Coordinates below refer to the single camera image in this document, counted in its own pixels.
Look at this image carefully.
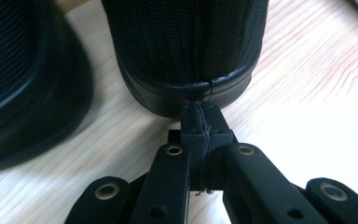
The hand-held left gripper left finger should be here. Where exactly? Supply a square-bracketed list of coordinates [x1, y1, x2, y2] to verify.
[130, 101, 207, 224]

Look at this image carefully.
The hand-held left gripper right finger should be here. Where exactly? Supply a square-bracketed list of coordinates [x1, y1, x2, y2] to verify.
[199, 101, 327, 224]

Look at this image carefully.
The black lace-up shoe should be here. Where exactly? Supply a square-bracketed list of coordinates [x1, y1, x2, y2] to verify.
[101, 0, 270, 119]
[0, 0, 95, 174]

